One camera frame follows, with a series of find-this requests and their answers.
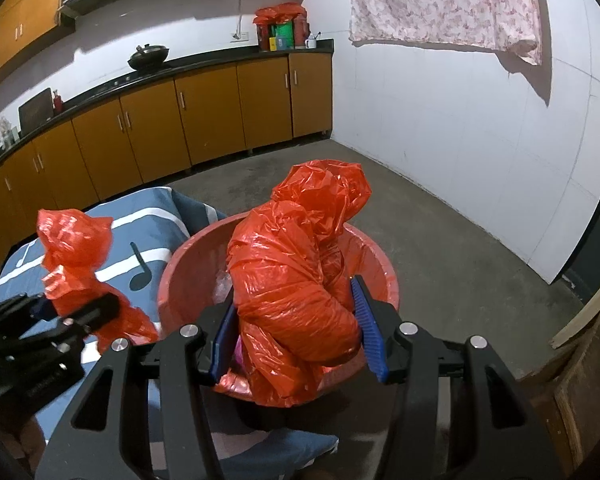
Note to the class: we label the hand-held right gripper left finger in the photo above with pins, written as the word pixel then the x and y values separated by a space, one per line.
pixel 224 337

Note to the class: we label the black kitchen countertop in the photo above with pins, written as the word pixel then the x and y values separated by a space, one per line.
pixel 205 60

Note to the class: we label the dark door panel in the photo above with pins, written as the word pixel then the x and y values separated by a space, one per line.
pixel 595 260

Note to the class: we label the pink floral hanging cloth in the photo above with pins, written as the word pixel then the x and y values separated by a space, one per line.
pixel 445 5

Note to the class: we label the person's left forearm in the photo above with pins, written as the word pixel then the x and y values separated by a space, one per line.
pixel 30 440

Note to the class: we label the black wok with lid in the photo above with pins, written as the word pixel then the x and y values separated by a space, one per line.
pixel 149 57

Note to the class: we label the red bottle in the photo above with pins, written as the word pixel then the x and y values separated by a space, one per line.
pixel 58 104

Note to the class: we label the red plastic basin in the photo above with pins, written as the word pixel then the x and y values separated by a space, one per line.
pixel 190 270

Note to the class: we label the large red plastic bag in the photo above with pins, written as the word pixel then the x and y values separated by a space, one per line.
pixel 290 285

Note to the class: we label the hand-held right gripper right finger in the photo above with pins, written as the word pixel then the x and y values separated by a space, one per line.
pixel 369 325

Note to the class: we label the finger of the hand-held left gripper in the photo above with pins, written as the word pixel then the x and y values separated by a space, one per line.
pixel 80 322
pixel 15 312

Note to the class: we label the orange kitchen base cabinets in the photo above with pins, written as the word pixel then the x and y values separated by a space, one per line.
pixel 205 120

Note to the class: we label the blue white striped blanket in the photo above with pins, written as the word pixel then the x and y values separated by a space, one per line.
pixel 155 225

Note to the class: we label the pale wooden plank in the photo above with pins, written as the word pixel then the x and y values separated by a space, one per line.
pixel 580 317

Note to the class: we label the orange wall cabinet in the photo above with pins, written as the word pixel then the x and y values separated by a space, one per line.
pixel 15 15

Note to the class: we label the brown wooden box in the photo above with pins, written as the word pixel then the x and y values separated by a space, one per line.
pixel 580 400

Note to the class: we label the dark rectangular board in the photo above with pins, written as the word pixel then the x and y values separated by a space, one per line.
pixel 36 112

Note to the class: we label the red bag on packages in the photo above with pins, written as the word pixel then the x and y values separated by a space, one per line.
pixel 282 11

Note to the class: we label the white cup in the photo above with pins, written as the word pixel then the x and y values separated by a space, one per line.
pixel 311 42

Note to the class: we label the white wall socket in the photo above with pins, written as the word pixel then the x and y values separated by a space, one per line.
pixel 240 36

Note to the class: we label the small red plastic bag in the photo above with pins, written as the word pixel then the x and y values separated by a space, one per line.
pixel 75 245

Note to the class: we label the green package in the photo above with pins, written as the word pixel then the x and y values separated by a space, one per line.
pixel 282 37

